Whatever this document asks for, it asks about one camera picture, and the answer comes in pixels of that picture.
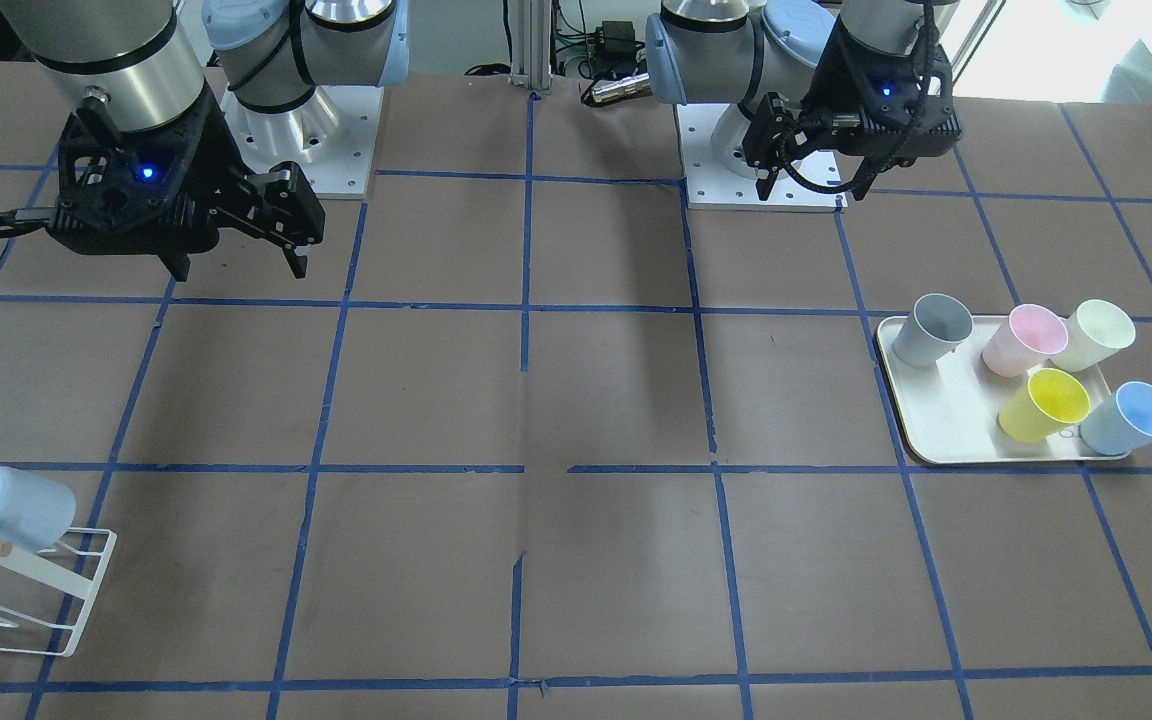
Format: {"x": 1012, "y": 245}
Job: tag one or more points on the pink cup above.
{"x": 1029, "y": 335}

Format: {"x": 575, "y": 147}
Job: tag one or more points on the grey cup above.
{"x": 935, "y": 326}

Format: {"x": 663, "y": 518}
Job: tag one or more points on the silver cylinder connector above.
{"x": 604, "y": 92}

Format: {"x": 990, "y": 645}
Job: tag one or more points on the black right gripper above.
{"x": 219, "y": 163}

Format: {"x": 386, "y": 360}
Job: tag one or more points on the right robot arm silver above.
{"x": 136, "y": 55}

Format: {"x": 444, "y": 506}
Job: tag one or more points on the yellow cup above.
{"x": 1050, "y": 400}

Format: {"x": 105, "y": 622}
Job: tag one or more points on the white wire cup rack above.
{"x": 48, "y": 596}

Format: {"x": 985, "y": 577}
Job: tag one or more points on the white rectangular tray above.
{"x": 948, "y": 411}

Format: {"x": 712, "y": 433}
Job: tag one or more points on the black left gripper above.
{"x": 834, "y": 87}

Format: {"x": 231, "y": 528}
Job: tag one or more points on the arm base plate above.
{"x": 332, "y": 137}
{"x": 716, "y": 174}

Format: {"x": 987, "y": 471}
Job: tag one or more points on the cream white cup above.
{"x": 1097, "y": 330}

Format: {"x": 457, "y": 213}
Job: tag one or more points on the blue cup on tray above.
{"x": 1123, "y": 422}

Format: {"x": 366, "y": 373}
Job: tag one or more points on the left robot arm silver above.
{"x": 788, "y": 107}

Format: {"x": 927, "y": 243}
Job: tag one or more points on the black power adapter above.
{"x": 614, "y": 39}

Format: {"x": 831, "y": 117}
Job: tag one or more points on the light blue cup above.
{"x": 35, "y": 511}

